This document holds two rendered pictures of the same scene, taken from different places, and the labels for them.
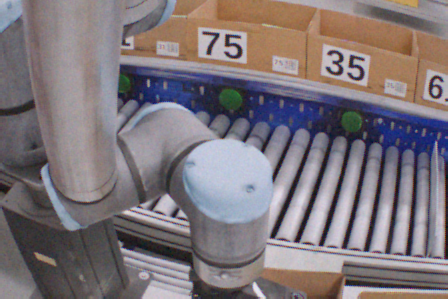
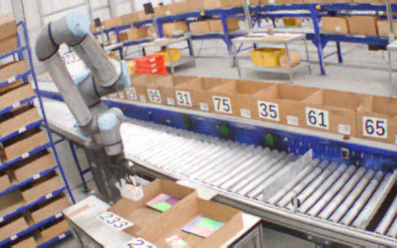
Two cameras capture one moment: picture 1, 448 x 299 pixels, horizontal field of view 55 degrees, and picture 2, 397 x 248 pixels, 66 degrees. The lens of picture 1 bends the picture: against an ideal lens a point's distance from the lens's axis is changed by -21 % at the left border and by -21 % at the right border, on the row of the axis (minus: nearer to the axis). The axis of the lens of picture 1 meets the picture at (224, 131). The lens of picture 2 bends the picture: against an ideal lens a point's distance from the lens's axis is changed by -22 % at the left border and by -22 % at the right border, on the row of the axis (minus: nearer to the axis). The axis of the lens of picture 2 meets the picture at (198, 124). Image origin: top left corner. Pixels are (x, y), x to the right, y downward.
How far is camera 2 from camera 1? 1.34 m
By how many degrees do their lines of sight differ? 32
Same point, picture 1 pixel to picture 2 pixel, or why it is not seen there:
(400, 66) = (292, 107)
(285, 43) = (243, 101)
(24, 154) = not seen: hidden behind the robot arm
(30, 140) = not seen: hidden behind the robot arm
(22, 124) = not seen: hidden behind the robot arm
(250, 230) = (107, 133)
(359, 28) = (295, 92)
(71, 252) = (98, 158)
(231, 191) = (101, 121)
